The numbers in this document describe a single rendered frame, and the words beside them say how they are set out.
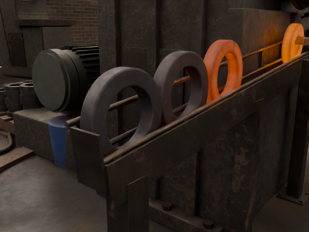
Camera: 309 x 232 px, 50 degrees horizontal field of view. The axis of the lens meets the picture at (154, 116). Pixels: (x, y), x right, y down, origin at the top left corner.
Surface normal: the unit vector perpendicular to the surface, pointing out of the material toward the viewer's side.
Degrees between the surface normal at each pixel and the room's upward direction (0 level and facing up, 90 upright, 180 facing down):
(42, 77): 90
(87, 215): 0
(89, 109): 69
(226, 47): 90
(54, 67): 90
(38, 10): 90
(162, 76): 60
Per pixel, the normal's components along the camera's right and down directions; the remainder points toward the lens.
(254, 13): 0.77, 0.17
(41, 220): 0.00, -0.96
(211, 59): -0.53, -0.32
